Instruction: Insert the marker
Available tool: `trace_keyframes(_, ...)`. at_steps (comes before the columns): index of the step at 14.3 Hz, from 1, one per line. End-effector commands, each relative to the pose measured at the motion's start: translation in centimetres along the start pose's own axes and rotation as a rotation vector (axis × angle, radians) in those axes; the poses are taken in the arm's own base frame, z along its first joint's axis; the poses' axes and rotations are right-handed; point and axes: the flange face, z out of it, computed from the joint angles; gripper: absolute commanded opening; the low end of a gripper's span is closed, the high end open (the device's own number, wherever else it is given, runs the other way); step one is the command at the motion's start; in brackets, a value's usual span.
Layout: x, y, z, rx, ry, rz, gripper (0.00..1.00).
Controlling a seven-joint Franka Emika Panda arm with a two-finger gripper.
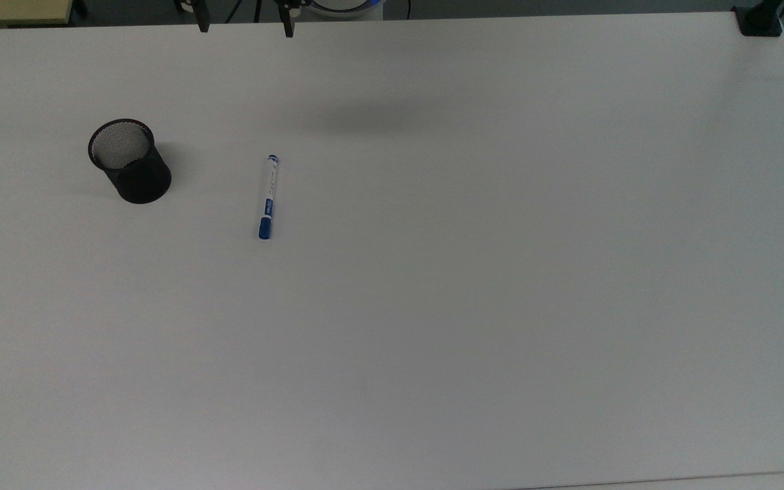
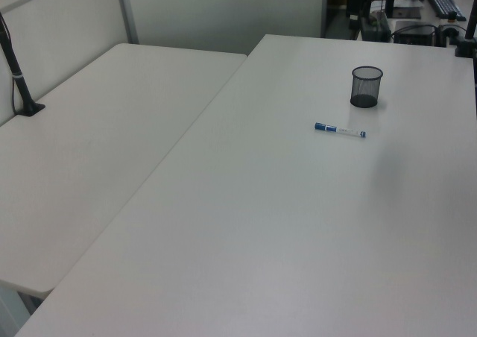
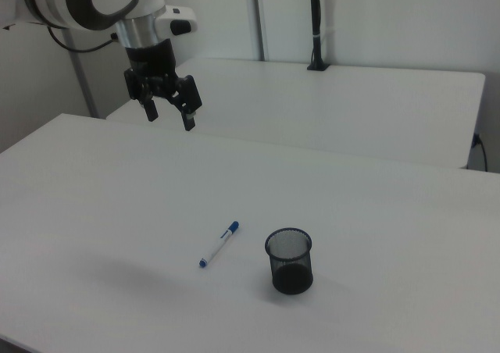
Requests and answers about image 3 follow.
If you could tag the white side table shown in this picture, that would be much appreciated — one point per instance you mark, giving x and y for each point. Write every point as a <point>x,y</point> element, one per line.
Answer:
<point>312,107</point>

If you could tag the black pole with white tie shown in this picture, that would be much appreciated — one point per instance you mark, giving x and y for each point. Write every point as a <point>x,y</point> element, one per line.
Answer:
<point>317,17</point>

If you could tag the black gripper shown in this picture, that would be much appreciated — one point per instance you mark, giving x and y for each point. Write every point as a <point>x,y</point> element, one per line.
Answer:
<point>152,62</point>

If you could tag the white marker with blue cap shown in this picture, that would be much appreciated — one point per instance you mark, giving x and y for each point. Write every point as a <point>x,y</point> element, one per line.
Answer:
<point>218,245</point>

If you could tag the grey partition frame post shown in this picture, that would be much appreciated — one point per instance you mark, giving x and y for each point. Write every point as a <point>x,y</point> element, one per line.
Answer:
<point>82,79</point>
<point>259,17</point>

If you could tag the black mesh pen cup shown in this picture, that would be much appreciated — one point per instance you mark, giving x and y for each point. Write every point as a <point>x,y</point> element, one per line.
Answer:
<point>291,275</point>

